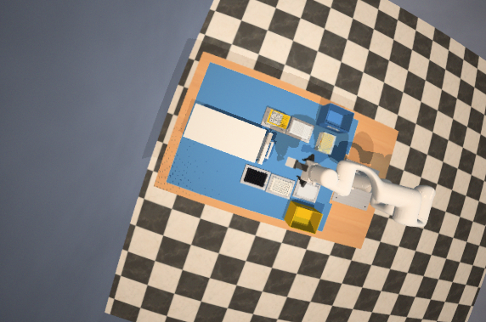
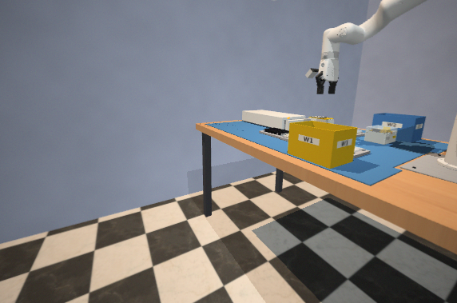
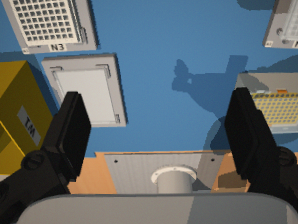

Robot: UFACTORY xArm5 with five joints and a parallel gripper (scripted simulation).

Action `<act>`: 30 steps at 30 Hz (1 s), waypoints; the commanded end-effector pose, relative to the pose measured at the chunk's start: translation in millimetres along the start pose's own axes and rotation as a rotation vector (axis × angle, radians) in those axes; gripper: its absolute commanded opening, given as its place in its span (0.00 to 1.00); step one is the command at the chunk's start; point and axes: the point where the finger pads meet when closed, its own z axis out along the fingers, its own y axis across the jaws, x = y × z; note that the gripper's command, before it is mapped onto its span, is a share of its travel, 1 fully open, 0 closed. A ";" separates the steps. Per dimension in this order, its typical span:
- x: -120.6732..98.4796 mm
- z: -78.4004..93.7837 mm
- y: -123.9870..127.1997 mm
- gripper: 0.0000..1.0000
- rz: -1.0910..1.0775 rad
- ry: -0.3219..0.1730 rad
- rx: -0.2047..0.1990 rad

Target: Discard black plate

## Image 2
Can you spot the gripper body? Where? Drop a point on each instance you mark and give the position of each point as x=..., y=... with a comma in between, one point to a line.
x=330, y=68

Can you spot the blue rectangular mat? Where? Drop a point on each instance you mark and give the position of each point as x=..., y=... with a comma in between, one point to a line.
x=368, y=169

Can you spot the yellow open-top bin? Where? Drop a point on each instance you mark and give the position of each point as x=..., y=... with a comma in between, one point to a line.
x=325, y=144

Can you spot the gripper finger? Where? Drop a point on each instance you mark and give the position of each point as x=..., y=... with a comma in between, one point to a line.
x=320, y=82
x=332, y=87

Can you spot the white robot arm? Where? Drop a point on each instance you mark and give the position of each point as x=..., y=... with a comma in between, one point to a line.
x=352, y=34

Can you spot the blue bin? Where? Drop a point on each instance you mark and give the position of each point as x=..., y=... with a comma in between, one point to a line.
x=410, y=127

